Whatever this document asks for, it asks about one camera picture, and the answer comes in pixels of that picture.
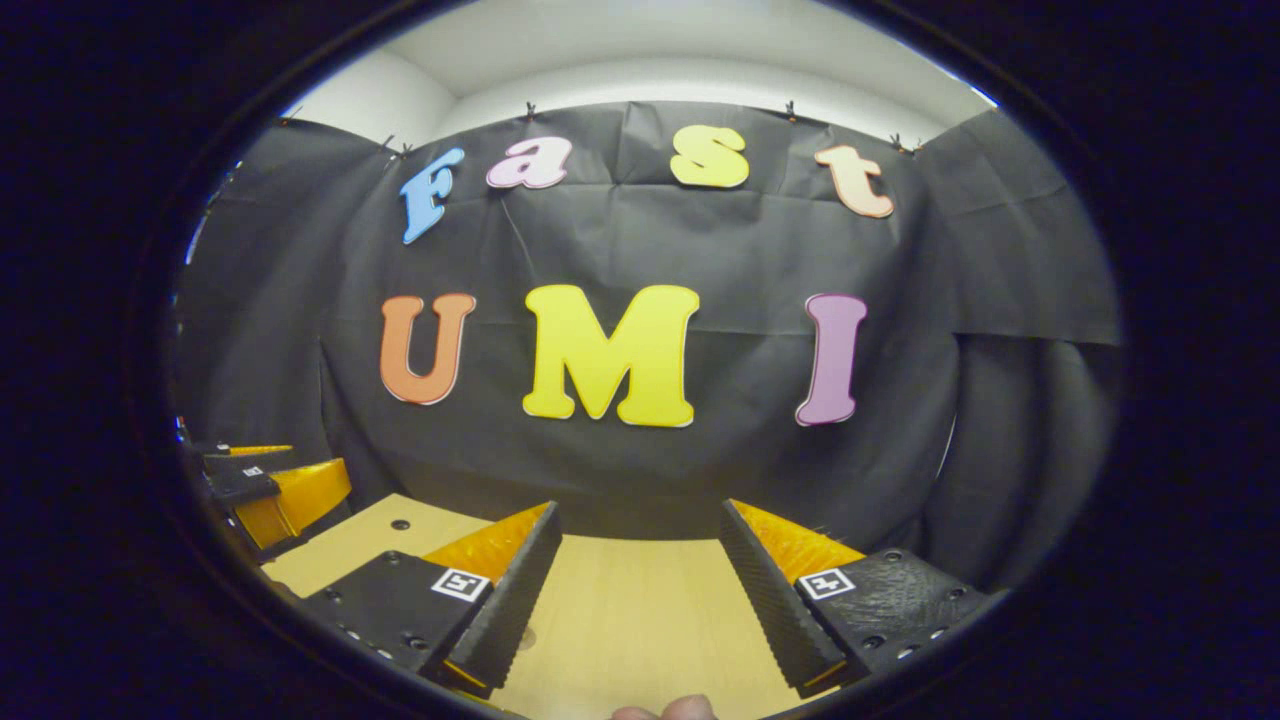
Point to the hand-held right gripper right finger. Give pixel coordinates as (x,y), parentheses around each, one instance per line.
(770,610)

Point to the wooden desktop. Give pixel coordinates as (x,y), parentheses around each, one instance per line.
(640,620)

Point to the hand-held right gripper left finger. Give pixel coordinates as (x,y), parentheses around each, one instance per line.
(510,610)

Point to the black backdrop cloth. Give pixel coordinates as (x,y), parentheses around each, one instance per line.
(700,460)

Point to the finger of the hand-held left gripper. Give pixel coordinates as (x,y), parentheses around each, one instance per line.
(260,450)
(245,488)

